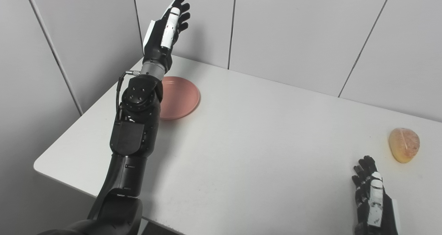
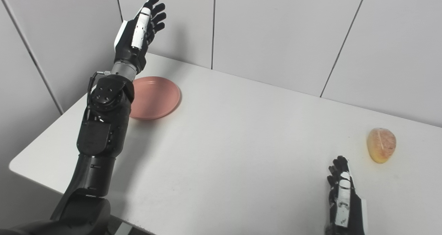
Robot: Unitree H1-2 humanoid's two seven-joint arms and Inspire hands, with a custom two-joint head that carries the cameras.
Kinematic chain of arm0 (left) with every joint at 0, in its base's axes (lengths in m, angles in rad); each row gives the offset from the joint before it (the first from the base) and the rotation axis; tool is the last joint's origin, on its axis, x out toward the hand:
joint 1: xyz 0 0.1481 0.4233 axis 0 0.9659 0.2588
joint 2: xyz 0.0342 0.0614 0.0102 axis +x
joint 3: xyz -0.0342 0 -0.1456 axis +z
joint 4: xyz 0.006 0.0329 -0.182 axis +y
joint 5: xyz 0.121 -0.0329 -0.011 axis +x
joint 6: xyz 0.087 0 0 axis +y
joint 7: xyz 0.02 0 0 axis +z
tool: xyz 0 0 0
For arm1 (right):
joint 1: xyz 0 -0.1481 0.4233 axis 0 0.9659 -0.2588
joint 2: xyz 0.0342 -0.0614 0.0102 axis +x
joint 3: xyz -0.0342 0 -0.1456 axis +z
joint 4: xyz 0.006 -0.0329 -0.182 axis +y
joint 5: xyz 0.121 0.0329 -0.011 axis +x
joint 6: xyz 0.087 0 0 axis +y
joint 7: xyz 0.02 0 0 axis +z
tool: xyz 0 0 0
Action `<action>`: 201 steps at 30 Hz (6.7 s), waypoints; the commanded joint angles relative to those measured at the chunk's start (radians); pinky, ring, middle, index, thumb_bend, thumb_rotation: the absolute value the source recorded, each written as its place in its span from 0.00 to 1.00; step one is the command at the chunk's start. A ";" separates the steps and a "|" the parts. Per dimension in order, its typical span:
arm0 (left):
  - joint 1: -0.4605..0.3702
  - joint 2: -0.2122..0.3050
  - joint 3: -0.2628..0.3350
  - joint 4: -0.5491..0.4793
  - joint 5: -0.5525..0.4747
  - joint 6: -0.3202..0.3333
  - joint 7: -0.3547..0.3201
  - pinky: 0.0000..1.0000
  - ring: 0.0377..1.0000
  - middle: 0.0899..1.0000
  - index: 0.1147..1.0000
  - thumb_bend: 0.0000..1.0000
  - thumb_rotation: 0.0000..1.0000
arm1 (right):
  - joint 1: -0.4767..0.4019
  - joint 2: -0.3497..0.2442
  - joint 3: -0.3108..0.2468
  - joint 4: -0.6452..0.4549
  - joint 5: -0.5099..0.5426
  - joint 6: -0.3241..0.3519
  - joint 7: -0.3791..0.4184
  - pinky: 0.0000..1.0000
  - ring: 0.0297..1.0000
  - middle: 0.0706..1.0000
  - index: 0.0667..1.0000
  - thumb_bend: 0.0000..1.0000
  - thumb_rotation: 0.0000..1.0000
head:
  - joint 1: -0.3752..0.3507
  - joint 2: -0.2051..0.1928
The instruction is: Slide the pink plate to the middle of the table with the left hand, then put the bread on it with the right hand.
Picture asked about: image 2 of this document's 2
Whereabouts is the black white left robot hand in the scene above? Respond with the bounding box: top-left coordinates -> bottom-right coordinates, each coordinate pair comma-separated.
113,0 -> 167,75

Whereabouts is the golden bread roll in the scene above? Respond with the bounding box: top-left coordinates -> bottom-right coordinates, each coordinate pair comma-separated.
366,128 -> 397,164

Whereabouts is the pink round plate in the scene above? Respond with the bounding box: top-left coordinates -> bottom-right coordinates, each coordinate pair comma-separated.
129,76 -> 181,120

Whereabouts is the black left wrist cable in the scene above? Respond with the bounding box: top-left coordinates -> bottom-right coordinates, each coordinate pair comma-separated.
86,70 -> 111,120

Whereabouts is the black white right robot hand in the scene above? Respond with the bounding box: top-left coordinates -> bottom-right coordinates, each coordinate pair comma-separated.
325,155 -> 368,235

